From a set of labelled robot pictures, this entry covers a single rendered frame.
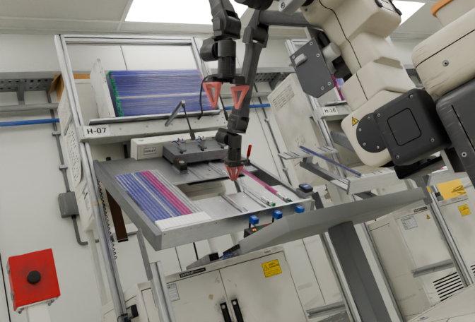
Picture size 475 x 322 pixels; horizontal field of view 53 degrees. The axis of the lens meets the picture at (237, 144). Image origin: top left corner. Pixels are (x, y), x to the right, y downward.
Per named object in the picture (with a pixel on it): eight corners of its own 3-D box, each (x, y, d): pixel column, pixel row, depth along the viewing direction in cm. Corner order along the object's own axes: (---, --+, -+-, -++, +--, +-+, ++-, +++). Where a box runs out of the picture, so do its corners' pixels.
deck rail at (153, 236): (161, 250, 159) (162, 234, 157) (155, 251, 158) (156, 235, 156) (97, 171, 215) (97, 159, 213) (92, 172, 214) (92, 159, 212)
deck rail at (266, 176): (313, 214, 196) (315, 200, 194) (309, 215, 195) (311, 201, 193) (225, 154, 251) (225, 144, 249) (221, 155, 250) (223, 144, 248)
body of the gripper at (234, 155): (220, 162, 204) (220, 145, 202) (239, 159, 209) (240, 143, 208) (227, 166, 199) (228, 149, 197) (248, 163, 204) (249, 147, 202)
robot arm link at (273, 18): (247, 3, 192) (264, 10, 199) (241, 37, 194) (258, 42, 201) (339, 6, 161) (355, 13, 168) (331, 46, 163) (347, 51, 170)
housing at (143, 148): (225, 159, 247) (227, 134, 243) (136, 172, 221) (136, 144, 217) (218, 154, 254) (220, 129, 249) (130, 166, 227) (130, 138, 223)
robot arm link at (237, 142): (235, 135, 197) (244, 133, 201) (223, 132, 202) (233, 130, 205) (234, 151, 199) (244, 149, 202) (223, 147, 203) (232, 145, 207)
